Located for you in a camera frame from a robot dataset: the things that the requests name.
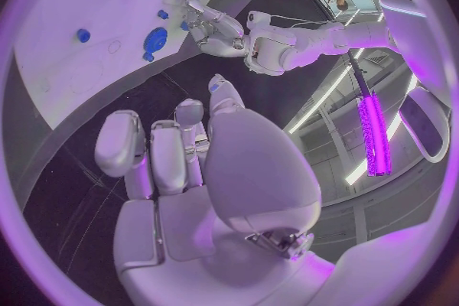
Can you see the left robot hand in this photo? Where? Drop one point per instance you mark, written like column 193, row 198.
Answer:
column 218, row 36

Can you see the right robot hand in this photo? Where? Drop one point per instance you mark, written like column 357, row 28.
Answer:
column 251, row 174

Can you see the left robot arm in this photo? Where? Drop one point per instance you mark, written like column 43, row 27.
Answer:
column 322, row 39

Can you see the white task board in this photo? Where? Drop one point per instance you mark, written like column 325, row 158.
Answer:
column 89, row 10

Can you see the blue block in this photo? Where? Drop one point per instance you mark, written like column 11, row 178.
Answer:
column 184, row 26

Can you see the small blue peg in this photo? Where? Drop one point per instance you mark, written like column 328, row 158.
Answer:
column 163, row 14
column 148, row 56

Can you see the blue gear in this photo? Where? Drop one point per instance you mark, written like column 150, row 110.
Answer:
column 156, row 39

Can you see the glowing light bar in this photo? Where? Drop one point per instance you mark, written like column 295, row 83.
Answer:
column 374, row 134

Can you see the blue short cylinder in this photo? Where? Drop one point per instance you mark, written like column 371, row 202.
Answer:
column 83, row 35

